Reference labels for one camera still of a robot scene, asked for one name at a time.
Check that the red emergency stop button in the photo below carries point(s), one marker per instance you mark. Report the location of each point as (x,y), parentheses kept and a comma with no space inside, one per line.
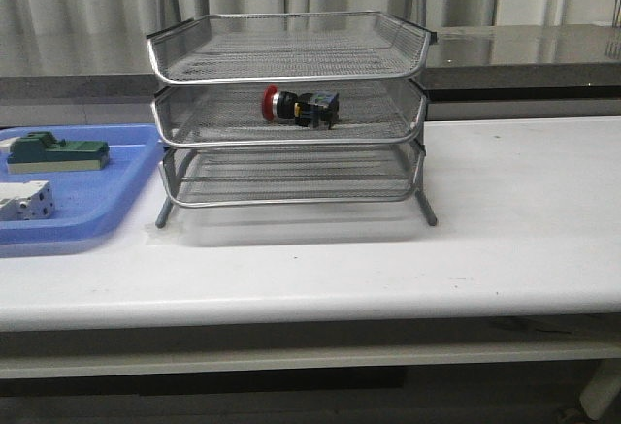
(313,109)

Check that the blue plastic tray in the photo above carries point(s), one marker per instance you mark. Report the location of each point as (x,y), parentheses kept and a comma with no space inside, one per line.
(86,205)

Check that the dark stone counter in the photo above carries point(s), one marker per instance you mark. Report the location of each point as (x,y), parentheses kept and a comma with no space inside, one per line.
(465,63)

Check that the green and beige terminal block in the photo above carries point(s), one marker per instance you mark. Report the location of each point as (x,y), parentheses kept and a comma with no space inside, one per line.
(41,151)

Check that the white circuit breaker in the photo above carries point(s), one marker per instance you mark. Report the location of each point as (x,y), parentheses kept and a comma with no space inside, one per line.
(28,200)

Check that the silver rack frame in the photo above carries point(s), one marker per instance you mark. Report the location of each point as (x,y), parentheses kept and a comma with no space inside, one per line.
(168,14)

